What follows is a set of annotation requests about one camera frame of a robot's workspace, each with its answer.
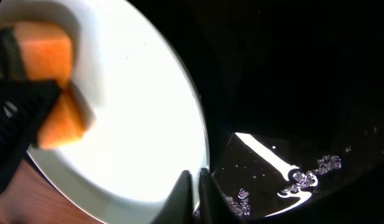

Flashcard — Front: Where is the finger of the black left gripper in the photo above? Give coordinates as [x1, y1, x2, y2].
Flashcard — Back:
[0, 80, 61, 195]

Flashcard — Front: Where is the yellow green scrub sponge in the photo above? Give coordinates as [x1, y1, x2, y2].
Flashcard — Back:
[0, 21, 89, 150]

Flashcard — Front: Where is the pale green plate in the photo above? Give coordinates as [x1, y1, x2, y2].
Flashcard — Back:
[0, 0, 209, 223]

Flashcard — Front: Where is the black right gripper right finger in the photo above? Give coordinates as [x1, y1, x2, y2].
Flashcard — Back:
[199, 168, 241, 224]

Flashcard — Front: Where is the black rectangular water tray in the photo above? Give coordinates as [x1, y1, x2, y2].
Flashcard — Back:
[210, 120, 384, 223]

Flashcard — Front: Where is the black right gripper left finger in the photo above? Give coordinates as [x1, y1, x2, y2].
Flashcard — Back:
[151, 170, 194, 224]

